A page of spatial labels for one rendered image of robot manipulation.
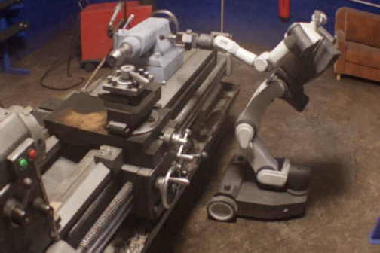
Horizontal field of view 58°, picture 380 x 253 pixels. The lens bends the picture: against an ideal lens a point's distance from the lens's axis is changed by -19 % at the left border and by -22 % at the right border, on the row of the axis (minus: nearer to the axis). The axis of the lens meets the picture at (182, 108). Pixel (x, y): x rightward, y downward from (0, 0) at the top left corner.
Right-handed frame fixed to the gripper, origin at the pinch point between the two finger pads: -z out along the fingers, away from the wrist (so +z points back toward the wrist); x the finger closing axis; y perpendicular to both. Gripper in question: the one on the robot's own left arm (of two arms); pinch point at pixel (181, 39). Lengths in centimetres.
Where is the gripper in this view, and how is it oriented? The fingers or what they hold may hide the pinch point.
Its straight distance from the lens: 233.7
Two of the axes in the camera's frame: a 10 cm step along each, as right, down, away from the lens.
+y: -3.2, 1.2, -9.4
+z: 9.4, 1.6, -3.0
